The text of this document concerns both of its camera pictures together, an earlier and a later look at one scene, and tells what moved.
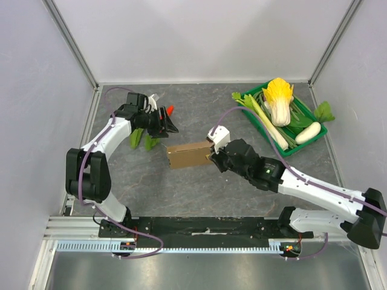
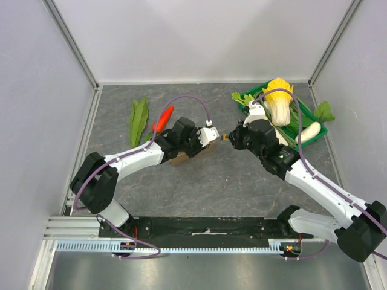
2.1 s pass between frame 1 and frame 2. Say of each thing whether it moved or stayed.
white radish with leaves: stayed
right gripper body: moved
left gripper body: moved
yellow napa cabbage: stayed
